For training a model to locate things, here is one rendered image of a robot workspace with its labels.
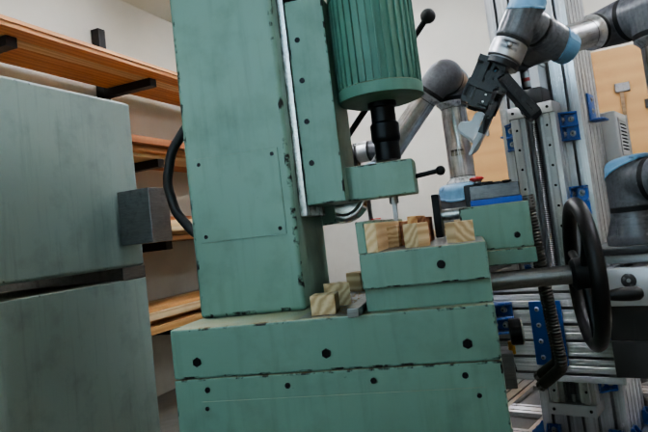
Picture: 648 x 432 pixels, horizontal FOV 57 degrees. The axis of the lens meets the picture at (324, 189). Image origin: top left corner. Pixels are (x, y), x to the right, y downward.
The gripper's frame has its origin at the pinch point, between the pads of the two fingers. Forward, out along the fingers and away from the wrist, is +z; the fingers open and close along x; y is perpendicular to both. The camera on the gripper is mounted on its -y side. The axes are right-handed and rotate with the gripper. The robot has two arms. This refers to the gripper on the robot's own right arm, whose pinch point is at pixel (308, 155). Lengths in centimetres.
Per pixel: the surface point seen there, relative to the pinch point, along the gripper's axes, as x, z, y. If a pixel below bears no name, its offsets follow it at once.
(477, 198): -84, -72, 15
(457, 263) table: -110, -72, 22
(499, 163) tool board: 239, -42, 28
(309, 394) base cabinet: -117, -44, 41
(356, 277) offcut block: -80, -42, 30
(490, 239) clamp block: -86, -74, 23
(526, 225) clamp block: -85, -81, 21
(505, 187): -83, -78, 14
